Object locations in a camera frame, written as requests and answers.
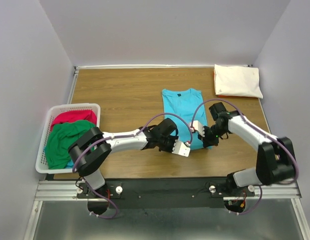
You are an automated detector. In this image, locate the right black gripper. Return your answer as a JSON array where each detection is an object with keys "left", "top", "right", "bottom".
[{"left": 197, "top": 123, "right": 227, "bottom": 147}]

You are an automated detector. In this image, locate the cyan polo t shirt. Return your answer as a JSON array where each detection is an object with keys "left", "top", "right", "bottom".
[{"left": 162, "top": 88, "right": 208, "bottom": 150}]

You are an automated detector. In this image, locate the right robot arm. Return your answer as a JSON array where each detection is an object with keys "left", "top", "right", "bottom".
[{"left": 198, "top": 102, "right": 297, "bottom": 196}]

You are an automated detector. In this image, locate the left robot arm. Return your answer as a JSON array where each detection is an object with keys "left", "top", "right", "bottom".
[{"left": 68, "top": 118, "right": 190, "bottom": 198}]

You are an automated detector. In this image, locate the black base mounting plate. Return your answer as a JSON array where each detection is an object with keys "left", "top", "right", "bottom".
[{"left": 77, "top": 177, "right": 255, "bottom": 210}]

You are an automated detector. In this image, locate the folded white t shirt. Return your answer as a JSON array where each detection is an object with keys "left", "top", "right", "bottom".
[{"left": 214, "top": 64, "right": 263, "bottom": 99}]

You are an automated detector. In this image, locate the red t shirt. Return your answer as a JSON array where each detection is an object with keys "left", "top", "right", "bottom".
[{"left": 50, "top": 109, "right": 97, "bottom": 131}]

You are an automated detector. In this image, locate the green t shirt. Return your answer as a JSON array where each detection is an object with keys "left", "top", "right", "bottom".
[{"left": 45, "top": 120, "right": 96, "bottom": 170}]

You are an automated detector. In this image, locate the white plastic laundry basket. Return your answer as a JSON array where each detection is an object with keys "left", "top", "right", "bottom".
[{"left": 35, "top": 103, "right": 101, "bottom": 174}]

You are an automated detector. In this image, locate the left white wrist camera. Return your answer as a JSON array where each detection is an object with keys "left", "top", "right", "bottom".
[{"left": 171, "top": 140, "right": 191, "bottom": 157}]

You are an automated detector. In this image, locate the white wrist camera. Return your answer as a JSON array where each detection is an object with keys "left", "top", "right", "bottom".
[
  {"left": 189, "top": 120, "right": 205, "bottom": 137},
  {"left": 171, "top": 140, "right": 191, "bottom": 157}
]

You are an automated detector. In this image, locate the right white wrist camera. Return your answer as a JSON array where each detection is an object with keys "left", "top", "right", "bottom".
[{"left": 189, "top": 120, "right": 205, "bottom": 137}]

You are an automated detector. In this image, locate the aluminium frame rail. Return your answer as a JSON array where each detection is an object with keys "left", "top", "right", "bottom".
[{"left": 24, "top": 180, "right": 306, "bottom": 240}]

